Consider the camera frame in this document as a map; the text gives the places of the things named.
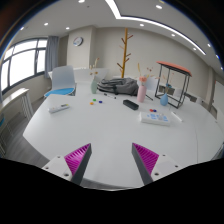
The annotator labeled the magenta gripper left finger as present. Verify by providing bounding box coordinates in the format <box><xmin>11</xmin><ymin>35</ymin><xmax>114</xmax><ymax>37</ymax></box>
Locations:
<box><xmin>64</xmin><ymin>144</ymin><xmax>92</xmax><ymax>185</ymax></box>

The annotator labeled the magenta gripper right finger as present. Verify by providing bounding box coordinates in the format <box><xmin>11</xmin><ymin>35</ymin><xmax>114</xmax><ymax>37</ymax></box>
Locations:
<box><xmin>132</xmin><ymin>143</ymin><xmax>159</xmax><ymax>185</ymax></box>

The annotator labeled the white power strip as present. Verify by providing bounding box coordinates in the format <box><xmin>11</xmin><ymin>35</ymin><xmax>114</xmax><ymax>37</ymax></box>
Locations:
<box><xmin>140</xmin><ymin>112</ymin><xmax>170</xmax><ymax>126</ymax></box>

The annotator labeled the white remote control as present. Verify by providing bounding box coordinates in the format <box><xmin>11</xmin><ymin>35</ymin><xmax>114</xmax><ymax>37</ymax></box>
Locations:
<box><xmin>48</xmin><ymin>104</ymin><xmax>70</xmax><ymax>114</ymax></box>

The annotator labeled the black rectangular box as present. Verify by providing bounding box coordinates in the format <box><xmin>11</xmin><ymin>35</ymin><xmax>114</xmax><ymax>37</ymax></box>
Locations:
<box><xmin>123</xmin><ymin>100</ymin><xmax>139</xmax><ymax>110</ymax></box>

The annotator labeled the blue vase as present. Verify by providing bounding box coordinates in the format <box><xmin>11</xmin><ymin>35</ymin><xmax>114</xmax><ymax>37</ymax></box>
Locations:
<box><xmin>160</xmin><ymin>84</ymin><xmax>172</xmax><ymax>106</ymax></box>

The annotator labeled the pink vase with flowers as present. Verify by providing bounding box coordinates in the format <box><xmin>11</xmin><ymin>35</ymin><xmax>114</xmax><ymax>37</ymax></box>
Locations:
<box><xmin>137</xmin><ymin>64</ymin><xmax>150</xmax><ymax>102</ymax></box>

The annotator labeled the black marker pen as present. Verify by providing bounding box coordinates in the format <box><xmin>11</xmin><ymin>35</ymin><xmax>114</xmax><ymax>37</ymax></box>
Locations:
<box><xmin>103</xmin><ymin>93</ymin><xmax>117</xmax><ymax>99</ymax></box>

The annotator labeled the green vase with dried flowers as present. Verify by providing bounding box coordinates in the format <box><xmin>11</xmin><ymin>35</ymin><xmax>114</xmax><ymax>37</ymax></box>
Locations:
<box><xmin>89</xmin><ymin>57</ymin><xmax>99</xmax><ymax>94</ymax></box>

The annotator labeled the grey backpack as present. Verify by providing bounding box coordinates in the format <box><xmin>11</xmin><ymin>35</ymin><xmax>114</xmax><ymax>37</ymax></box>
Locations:
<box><xmin>97</xmin><ymin>78</ymin><xmax>138</xmax><ymax>96</ymax></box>

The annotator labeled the white radiator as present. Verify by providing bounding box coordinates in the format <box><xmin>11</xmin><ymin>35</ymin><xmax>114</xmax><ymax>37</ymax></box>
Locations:
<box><xmin>0</xmin><ymin>87</ymin><xmax>35</xmax><ymax>134</ymax></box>

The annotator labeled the white chair blue seat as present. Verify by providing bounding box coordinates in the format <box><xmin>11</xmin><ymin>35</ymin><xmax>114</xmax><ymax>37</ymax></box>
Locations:
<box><xmin>44</xmin><ymin>66</ymin><xmax>76</xmax><ymax>97</ymax></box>

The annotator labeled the window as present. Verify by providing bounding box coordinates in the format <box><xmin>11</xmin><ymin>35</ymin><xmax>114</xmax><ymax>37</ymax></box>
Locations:
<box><xmin>0</xmin><ymin>38</ymin><xmax>47</xmax><ymax>93</ymax></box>

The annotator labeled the grey curtain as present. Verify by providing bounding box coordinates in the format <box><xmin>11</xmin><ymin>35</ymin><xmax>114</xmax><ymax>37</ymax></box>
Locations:
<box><xmin>44</xmin><ymin>36</ymin><xmax>59</xmax><ymax>78</ymax></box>

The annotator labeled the wooden coat rack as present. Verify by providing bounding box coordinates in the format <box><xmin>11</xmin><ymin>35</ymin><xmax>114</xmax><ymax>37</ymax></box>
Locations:
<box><xmin>117</xmin><ymin>28</ymin><xmax>133</xmax><ymax>78</ymax></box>

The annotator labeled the black frame orange-top stand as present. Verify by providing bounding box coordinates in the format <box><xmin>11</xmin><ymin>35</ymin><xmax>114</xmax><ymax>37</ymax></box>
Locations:
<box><xmin>155</xmin><ymin>61</ymin><xmax>192</xmax><ymax>109</ymax></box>

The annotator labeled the round wall clock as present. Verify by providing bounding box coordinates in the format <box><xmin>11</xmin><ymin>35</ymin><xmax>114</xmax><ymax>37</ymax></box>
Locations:
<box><xmin>73</xmin><ymin>37</ymin><xmax>84</xmax><ymax>47</ymax></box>

